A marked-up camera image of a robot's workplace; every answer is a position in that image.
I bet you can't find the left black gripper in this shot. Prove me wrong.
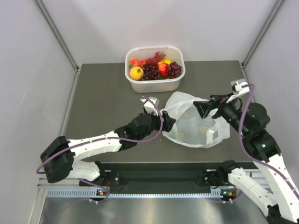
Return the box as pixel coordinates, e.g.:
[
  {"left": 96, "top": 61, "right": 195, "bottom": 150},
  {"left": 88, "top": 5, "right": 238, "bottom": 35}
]
[{"left": 137, "top": 109, "right": 175, "bottom": 141}]

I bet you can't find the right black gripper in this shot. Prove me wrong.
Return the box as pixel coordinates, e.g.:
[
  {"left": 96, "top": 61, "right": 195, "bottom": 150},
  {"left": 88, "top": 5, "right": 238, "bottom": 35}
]
[{"left": 193, "top": 91, "right": 249, "bottom": 136}]

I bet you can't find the white plastic fruit bag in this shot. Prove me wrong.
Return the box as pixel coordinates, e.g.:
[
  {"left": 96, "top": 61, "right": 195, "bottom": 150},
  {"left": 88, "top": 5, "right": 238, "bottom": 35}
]
[{"left": 162, "top": 91, "right": 230, "bottom": 148}]

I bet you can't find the light pink grape bunch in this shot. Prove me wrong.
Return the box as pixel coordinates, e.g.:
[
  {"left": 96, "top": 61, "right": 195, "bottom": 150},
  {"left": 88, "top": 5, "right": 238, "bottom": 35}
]
[{"left": 145, "top": 51, "right": 166, "bottom": 65}]

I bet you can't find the dark red grape bunch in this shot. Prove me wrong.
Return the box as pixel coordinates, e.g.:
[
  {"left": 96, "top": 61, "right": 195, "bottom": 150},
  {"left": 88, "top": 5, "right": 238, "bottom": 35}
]
[{"left": 139, "top": 70, "right": 161, "bottom": 81}]

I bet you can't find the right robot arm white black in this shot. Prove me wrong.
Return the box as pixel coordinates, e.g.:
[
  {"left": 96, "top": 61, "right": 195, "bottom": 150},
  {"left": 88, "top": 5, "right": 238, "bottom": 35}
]
[{"left": 193, "top": 94, "right": 299, "bottom": 224}]

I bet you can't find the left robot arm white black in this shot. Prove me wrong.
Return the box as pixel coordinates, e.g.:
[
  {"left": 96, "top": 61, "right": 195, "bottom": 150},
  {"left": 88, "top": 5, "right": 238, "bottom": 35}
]
[{"left": 40, "top": 111, "right": 176, "bottom": 185}]

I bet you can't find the yellow banana bunch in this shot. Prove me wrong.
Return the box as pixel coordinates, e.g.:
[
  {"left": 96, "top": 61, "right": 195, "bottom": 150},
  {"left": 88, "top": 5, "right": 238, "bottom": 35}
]
[{"left": 158, "top": 59, "right": 172, "bottom": 65}]

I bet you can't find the white plastic tub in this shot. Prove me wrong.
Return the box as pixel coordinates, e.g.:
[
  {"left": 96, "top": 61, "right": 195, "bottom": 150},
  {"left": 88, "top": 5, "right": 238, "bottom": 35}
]
[{"left": 125, "top": 45, "right": 185, "bottom": 93}]

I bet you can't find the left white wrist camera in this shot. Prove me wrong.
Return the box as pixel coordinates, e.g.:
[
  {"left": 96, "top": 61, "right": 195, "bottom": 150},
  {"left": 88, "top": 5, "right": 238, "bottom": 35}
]
[{"left": 140, "top": 97, "right": 159, "bottom": 116}]

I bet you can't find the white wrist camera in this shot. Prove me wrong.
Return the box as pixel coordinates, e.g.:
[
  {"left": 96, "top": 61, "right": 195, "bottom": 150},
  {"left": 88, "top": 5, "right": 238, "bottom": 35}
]
[
  {"left": 227, "top": 79, "right": 249, "bottom": 103},
  {"left": 140, "top": 97, "right": 159, "bottom": 116}
]

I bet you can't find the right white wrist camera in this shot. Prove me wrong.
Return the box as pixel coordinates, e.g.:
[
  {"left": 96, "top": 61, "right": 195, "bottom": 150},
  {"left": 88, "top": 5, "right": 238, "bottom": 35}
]
[{"left": 227, "top": 79, "right": 249, "bottom": 103}]

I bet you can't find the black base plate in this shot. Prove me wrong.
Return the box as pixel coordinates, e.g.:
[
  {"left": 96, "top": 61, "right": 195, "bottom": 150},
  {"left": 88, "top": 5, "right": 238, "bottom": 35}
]
[{"left": 93, "top": 162, "right": 229, "bottom": 194}]

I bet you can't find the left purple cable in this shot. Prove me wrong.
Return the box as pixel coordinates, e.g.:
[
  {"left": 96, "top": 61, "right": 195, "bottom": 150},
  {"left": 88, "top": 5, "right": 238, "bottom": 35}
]
[{"left": 36, "top": 96, "right": 164, "bottom": 175}]

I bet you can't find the grey slotted cable duct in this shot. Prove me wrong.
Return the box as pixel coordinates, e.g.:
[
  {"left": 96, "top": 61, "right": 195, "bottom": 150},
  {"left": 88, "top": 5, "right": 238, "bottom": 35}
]
[{"left": 46, "top": 188, "right": 236, "bottom": 199}]

